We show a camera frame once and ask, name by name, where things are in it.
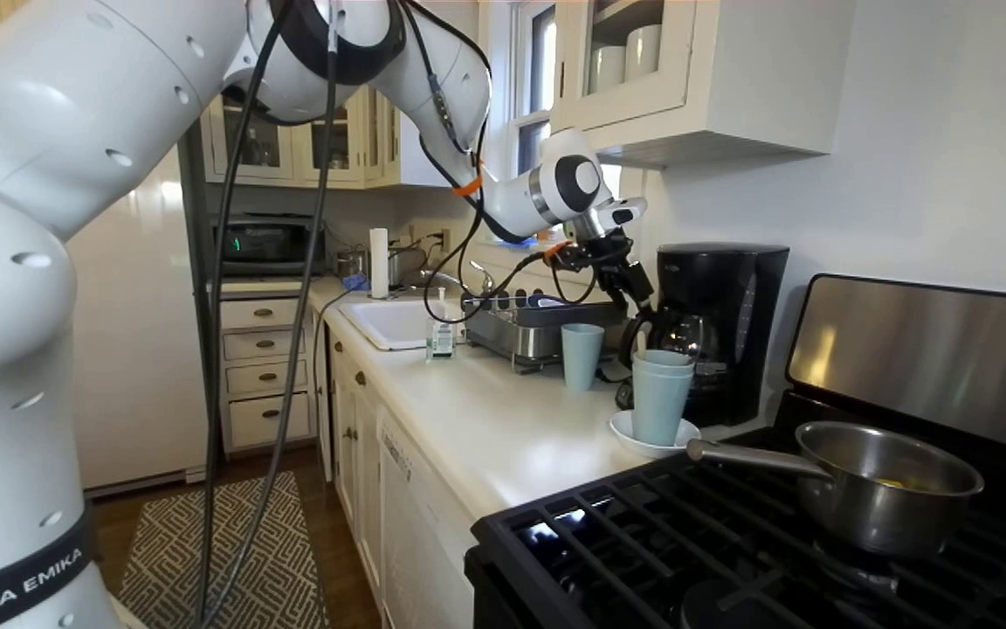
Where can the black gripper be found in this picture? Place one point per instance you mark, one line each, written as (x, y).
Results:
(616, 269)

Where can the glass coffee carafe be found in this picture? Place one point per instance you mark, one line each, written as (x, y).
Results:
(670, 329)

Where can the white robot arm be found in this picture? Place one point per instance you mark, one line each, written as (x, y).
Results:
(92, 100)

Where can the black coffee machine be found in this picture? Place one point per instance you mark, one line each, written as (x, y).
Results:
(740, 290)

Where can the teal cup on saucer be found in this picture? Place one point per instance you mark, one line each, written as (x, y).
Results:
(663, 386)

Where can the white saucer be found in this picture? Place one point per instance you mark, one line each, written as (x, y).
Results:
(651, 439)

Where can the white upper cabinet right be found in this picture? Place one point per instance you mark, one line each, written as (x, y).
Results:
(734, 79)

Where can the white mug in cabinet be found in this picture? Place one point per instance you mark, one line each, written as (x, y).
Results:
(642, 49)

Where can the white kitchen sink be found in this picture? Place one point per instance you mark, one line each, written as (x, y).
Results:
(392, 327)

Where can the paper towel roll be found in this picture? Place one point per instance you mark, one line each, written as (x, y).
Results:
(380, 264)

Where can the black gas stove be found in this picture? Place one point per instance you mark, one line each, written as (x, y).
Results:
(727, 546)

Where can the white lower cabinets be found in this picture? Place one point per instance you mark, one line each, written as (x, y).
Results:
(407, 526)

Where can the steel saucepan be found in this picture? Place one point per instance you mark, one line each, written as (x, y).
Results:
(868, 485)

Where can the patterned black white rug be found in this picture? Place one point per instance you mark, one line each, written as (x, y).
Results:
(264, 559)

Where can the white refrigerator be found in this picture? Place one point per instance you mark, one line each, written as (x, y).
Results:
(138, 379)

